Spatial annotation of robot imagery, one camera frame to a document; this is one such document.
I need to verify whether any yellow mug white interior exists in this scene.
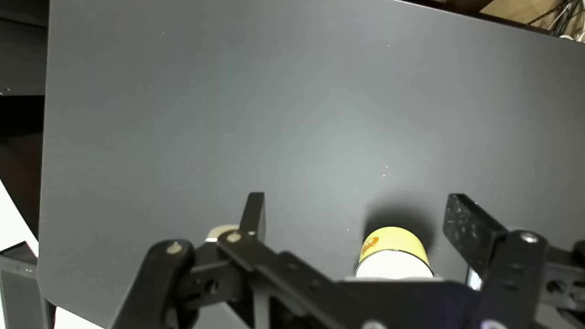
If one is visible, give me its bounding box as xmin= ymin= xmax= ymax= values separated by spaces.
xmin=356 ymin=226 xmax=436 ymax=279

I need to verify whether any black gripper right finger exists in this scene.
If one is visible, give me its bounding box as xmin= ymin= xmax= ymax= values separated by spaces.
xmin=443 ymin=193 xmax=509 ymax=266

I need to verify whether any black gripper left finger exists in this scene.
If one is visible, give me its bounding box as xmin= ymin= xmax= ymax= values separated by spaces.
xmin=240 ymin=191 xmax=266 ymax=239

